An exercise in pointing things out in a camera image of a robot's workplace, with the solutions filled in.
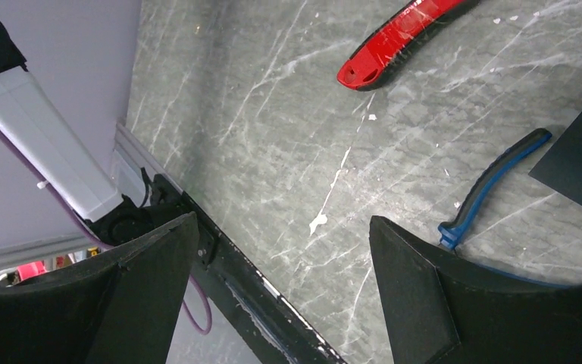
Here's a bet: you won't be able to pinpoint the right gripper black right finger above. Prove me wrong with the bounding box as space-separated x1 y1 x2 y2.
369 215 582 363

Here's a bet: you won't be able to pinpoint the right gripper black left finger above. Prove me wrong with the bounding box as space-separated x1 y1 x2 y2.
0 213 199 363

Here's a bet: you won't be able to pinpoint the red utility knife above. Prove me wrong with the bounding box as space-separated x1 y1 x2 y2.
336 0 478 92

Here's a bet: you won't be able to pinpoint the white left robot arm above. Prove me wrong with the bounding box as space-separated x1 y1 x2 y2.
0 21 186 246

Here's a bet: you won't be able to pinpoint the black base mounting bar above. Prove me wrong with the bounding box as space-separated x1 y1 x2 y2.
150 174 345 363

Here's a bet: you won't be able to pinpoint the blue handled pliers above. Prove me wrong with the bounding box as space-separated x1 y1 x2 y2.
437 127 573 290

